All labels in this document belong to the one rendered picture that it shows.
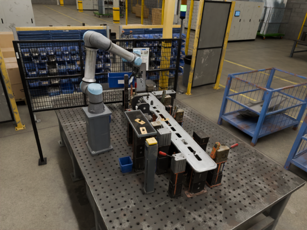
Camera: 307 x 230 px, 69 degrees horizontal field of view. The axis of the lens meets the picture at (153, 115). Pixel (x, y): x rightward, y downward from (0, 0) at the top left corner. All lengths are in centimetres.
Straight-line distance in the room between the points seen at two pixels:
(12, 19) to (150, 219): 773
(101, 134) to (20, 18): 688
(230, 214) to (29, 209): 200
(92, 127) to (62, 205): 106
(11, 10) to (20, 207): 667
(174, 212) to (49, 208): 150
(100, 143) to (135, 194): 61
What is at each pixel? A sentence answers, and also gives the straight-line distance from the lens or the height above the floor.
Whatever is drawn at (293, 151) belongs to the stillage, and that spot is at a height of 32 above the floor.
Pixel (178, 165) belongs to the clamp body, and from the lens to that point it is 157.
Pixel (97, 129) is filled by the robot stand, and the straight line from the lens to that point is 202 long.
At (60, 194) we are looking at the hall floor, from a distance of 285.
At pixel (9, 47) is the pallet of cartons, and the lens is 650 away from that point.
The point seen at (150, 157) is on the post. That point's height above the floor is 104.
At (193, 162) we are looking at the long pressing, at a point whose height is 100.
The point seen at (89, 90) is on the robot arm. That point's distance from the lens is 191.
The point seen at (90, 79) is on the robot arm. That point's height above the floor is 136.
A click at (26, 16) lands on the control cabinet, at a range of 857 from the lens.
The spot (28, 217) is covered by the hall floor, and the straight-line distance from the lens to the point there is 275.
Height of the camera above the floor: 202
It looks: 28 degrees down
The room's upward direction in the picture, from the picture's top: 3 degrees clockwise
